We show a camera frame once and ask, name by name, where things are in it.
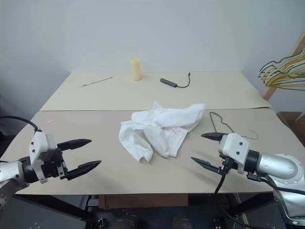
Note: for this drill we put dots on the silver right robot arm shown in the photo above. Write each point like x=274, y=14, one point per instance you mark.
x=281, y=167

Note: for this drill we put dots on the brown cardboard box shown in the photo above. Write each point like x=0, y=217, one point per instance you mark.
x=294, y=122

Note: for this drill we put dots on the cream paper table sheet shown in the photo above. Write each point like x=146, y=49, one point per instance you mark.
x=166, y=95

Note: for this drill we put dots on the white shirt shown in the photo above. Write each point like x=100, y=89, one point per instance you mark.
x=164, y=124

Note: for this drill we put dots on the black table frame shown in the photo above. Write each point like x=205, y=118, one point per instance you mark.
x=59, y=205

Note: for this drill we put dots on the brown cardboard under table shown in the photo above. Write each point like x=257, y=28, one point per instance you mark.
x=143, y=201

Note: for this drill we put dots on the pale yellow plastic cup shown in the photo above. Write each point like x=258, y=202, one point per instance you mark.
x=135, y=70

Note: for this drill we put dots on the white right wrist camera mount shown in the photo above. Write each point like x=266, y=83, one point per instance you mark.
x=234, y=146

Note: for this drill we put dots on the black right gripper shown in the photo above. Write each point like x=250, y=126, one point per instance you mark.
x=225, y=164

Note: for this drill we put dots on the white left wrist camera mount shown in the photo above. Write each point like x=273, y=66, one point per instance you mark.
x=39, y=143

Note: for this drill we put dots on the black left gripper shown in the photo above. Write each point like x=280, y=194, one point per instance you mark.
x=53, y=162

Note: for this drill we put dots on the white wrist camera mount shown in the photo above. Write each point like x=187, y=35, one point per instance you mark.
x=234, y=146
x=39, y=143

